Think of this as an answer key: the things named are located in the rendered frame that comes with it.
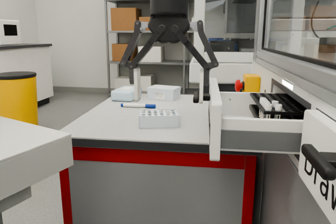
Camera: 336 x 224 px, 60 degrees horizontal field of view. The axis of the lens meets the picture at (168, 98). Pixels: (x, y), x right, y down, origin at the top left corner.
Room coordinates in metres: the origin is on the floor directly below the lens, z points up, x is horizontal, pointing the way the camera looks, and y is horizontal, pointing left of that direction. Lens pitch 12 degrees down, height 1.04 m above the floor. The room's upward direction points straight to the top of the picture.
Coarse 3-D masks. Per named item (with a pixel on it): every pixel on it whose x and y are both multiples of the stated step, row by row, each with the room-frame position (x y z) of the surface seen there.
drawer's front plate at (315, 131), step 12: (312, 120) 0.40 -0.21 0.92; (324, 120) 0.37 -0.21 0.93; (312, 132) 0.39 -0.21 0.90; (324, 132) 0.35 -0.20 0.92; (312, 144) 0.39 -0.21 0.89; (324, 144) 0.35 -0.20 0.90; (300, 156) 0.43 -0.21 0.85; (300, 168) 0.43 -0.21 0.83; (312, 180) 0.37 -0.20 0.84; (324, 180) 0.34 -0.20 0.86; (312, 192) 0.37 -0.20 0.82; (324, 192) 0.33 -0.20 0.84; (324, 204) 0.33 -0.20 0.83
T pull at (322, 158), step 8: (304, 144) 0.33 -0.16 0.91; (304, 152) 0.32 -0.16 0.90; (312, 152) 0.30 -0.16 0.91; (320, 152) 0.31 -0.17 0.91; (328, 152) 0.30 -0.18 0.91; (312, 160) 0.29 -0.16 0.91; (320, 160) 0.28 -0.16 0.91; (328, 160) 0.28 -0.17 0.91; (320, 168) 0.27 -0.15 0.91; (328, 168) 0.26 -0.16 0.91; (320, 176) 0.27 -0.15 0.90; (328, 176) 0.26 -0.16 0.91
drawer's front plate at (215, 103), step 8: (216, 80) 0.72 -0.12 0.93; (216, 88) 0.60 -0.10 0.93; (216, 96) 0.52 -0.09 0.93; (216, 104) 0.48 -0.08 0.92; (216, 112) 0.48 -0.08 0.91; (216, 120) 0.48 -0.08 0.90; (216, 128) 0.48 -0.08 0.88; (216, 136) 0.48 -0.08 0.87; (216, 144) 0.48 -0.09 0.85; (216, 152) 0.48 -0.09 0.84; (216, 160) 0.48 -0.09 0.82
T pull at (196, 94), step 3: (195, 93) 0.63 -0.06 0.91; (198, 93) 0.63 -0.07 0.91; (204, 93) 0.63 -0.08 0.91; (207, 93) 0.63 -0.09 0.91; (195, 96) 0.60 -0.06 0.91; (198, 96) 0.60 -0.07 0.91; (204, 96) 0.61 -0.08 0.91; (207, 96) 0.61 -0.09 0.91; (195, 99) 0.59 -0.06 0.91; (198, 99) 0.59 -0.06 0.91; (204, 99) 0.61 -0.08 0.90; (207, 99) 0.61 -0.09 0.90; (195, 102) 0.59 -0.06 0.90
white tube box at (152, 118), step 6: (174, 108) 0.94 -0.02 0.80; (144, 114) 0.88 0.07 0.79; (150, 114) 0.87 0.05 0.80; (156, 114) 0.87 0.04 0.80; (162, 114) 0.87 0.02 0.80; (174, 114) 0.87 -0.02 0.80; (144, 120) 0.85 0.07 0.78; (150, 120) 0.85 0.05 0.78; (156, 120) 0.85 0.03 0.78; (162, 120) 0.85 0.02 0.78; (168, 120) 0.85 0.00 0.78; (174, 120) 0.85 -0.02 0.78; (144, 126) 0.85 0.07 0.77; (150, 126) 0.85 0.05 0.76; (156, 126) 0.85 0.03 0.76; (162, 126) 0.85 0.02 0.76; (168, 126) 0.85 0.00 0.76; (174, 126) 0.85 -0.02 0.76
